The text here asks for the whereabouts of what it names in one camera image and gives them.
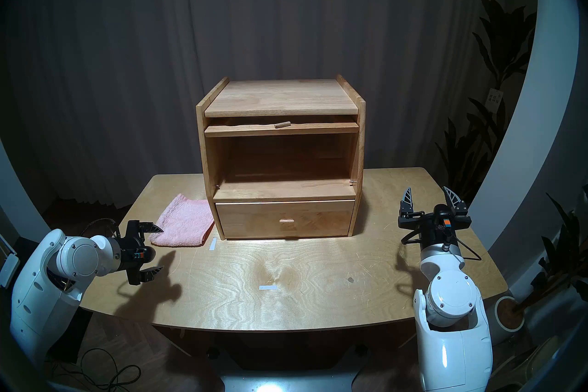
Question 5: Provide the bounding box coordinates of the white curved arch panel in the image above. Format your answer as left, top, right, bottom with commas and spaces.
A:
0, 138, 51, 235
469, 0, 580, 254

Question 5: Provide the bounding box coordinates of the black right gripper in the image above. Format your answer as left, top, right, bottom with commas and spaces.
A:
398, 186, 472, 251

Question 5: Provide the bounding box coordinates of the black floor cable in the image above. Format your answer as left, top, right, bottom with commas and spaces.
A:
51, 347, 142, 389

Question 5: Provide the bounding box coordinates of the tall dark leafy plant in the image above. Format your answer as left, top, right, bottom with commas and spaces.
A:
436, 0, 538, 203

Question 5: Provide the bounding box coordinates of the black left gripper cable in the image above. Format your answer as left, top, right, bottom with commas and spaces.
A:
80, 217, 121, 238

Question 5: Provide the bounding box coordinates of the wooden cabinet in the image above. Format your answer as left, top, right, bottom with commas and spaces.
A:
196, 75, 367, 241

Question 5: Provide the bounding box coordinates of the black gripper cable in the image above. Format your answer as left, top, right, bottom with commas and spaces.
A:
401, 230, 482, 261
80, 217, 121, 238

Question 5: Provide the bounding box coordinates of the pink towel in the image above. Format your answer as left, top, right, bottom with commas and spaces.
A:
149, 194, 215, 247

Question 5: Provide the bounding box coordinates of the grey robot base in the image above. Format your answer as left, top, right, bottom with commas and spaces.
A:
207, 345, 370, 392

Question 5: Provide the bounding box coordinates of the grey pleated curtain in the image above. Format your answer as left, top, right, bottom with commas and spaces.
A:
5, 0, 538, 212

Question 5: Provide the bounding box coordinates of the white wall device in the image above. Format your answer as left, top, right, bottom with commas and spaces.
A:
0, 253, 20, 288

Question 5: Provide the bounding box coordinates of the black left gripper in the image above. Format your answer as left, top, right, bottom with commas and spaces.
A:
120, 220, 165, 286

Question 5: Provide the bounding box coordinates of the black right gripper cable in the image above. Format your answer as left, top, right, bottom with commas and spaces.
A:
401, 230, 482, 261

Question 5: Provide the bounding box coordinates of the wooden flip door wavy window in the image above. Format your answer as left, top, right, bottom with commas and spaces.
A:
204, 121, 360, 138

